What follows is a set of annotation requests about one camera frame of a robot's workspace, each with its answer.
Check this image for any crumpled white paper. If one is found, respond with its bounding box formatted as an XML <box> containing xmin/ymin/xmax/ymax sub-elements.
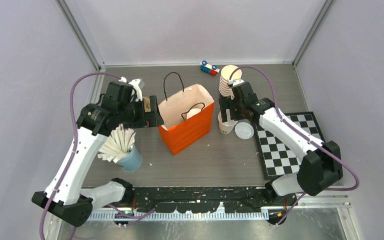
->
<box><xmin>97</xmin><ymin>124</ymin><xmax>136</xmax><ymax>163</ymax></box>

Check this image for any purple cable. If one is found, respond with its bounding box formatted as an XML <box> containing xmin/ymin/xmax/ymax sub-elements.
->
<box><xmin>228</xmin><ymin>65</ymin><xmax>361</xmax><ymax>226</ymax></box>
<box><xmin>38</xmin><ymin>72</ymin><xmax>158</xmax><ymax>240</ymax></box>

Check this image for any orange paper bag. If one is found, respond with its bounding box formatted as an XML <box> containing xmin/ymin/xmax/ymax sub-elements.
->
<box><xmin>158</xmin><ymin>72</ymin><xmax>215</xmax><ymax>155</ymax></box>

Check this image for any stack of white paper cups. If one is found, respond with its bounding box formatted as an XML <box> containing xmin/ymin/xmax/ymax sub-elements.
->
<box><xmin>219</xmin><ymin>65</ymin><xmax>238</xmax><ymax>97</ymax></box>

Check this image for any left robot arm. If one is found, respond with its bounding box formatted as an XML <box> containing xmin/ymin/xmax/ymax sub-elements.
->
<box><xmin>31</xmin><ymin>78</ymin><xmax>164</xmax><ymax>227</ymax></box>

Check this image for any blue plastic cup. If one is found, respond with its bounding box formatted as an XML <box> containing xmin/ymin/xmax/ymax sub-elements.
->
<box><xmin>116</xmin><ymin>145</ymin><xmax>143</xmax><ymax>173</ymax></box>

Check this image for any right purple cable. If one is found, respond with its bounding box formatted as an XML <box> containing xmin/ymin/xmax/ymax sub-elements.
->
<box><xmin>228</xmin><ymin>65</ymin><xmax>361</xmax><ymax>226</ymax></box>

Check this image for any cardboard cup carrier tray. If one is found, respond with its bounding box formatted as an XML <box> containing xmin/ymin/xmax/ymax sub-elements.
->
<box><xmin>142</xmin><ymin>96</ymin><xmax>152</xmax><ymax>113</ymax></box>

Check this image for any white plastic lid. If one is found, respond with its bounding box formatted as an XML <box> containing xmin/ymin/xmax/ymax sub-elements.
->
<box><xmin>186</xmin><ymin>108</ymin><xmax>201</xmax><ymax>120</ymax></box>
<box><xmin>234</xmin><ymin>122</ymin><xmax>254</xmax><ymax>140</ymax></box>

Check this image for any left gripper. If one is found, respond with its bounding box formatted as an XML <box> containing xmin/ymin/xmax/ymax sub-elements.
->
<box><xmin>118</xmin><ymin>95</ymin><xmax>163</xmax><ymax>129</ymax></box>

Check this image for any black white checkerboard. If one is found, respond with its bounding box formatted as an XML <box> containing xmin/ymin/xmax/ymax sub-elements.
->
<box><xmin>251</xmin><ymin>111</ymin><xmax>325</xmax><ymax>180</ymax></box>

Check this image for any white paper coffee cup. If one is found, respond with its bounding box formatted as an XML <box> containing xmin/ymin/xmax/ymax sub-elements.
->
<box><xmin>218</xmin><ymin>111</ymin><xmax>238</xmax><ymax>134</ymax></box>

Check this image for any red blue toy car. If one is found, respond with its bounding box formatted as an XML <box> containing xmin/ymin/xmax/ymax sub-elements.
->
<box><xmin>200</xmin><ymin>60</ymin><xmax>220</xmax><ymax>76</ymax></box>

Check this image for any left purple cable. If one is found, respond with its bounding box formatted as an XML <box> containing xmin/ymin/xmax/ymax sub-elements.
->
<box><xmin>38</xmin><ymin>72</ymin><xmax>158</xmax><ymax>240</ymax></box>

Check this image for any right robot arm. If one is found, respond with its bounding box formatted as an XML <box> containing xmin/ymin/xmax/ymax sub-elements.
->
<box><xmin>219</xmin><ymin>79</ymin><xmax>343</xmax><ymax>205</ymax></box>

